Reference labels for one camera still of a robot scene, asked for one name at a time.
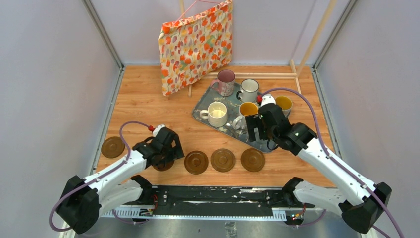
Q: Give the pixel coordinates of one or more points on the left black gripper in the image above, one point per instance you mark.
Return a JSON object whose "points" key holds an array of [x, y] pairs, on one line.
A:
{"points": [[176, 152]]}

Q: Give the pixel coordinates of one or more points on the blue butterfly mug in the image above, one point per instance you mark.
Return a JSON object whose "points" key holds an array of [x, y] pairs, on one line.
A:
{"points": [[285, 104]]}

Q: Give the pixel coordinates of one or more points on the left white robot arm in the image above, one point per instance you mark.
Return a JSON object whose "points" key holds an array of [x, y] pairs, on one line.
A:
{"points": [[84, 200]]}

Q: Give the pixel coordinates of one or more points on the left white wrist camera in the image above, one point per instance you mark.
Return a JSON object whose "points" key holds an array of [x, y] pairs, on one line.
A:
{"points": [[157, 129]]}

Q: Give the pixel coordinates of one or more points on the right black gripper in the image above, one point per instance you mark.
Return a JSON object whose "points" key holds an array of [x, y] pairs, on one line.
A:
{"points": [[254, 121]]}

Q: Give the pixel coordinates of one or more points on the aluminium rail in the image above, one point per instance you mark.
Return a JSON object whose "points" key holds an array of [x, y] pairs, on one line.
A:
{"points": [[129, 211]]}

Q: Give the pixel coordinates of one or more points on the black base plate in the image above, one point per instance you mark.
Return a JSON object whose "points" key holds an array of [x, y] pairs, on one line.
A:
{"points": [[218, 201]]}

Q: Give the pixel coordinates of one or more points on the floral fabric bag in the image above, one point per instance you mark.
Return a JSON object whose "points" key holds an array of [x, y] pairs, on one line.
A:
{"points": [[192, 47]]}

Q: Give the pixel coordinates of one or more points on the white mug black handle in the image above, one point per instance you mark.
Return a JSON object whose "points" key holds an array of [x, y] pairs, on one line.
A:
{"points": [[248, 91]]}

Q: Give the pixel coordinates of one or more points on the brown round coaster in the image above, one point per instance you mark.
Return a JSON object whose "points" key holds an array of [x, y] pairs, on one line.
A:
{"points": [[223, 160], [252, 160], [196, 162], [112, 147], [163, 165]]}

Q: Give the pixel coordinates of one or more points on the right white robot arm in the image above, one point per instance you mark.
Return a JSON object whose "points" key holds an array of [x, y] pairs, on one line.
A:
{"points": [[358, 200]]}

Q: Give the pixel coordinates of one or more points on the pink mug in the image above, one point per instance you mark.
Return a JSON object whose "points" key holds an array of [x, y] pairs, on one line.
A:
{"points": [[224, 84]]}

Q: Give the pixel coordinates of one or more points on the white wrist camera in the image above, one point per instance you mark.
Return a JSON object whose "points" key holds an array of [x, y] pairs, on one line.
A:
{"points": [[157, 129], [267, 99]]}

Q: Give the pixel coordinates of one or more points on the white floral mug yellow inside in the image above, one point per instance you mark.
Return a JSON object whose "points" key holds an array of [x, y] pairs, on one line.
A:
{"points": [[245, 109]]}

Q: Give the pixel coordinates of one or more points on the cream ribbed mug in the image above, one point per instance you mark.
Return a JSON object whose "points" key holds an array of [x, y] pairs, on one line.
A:
{"points": [[216, 114]]}

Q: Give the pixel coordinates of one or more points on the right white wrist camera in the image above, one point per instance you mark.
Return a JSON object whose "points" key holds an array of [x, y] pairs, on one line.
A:
{"points": [[267, 99]]}

